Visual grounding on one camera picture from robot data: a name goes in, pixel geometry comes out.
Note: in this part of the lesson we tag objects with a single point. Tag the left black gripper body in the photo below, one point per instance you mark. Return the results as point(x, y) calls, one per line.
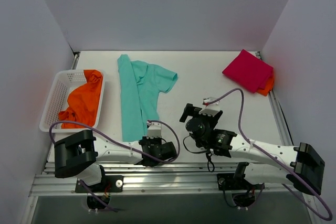
point(149, 143)

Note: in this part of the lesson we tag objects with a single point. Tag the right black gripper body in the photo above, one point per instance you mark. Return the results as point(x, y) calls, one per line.
point(191, 112)

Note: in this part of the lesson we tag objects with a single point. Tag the teal t-shirt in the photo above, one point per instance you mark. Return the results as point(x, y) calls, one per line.
point(140, 86)

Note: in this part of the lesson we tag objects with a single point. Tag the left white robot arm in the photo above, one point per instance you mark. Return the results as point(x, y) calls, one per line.
point(76, 156)

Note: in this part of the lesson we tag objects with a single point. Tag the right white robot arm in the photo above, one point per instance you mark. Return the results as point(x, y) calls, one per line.
point(300, 166)

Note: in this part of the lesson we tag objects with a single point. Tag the folded magenta t-shirt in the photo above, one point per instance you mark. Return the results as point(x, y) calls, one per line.
point(248, 71)

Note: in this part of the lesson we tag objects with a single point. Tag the folded orange t-shirt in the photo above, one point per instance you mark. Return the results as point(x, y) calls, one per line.
point(268, 86)

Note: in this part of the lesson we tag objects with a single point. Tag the orange t-shirt in basket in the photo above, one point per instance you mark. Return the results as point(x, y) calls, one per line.
point(83, 102)

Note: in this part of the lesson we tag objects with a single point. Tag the white plastic basket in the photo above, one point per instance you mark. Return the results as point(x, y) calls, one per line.
point(65, 82)

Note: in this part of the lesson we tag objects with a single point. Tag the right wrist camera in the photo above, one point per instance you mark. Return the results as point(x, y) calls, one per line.
point(211, 108)

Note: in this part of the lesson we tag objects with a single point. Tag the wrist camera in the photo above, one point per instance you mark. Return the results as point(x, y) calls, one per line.
point(154, 129)
point(211, 108)

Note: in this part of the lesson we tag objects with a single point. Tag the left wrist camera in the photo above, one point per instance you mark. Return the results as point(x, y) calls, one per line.
point(154, 129)

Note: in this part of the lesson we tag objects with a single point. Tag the aluminium mounting rail frame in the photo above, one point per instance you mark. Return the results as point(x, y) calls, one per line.
point(181, 193)

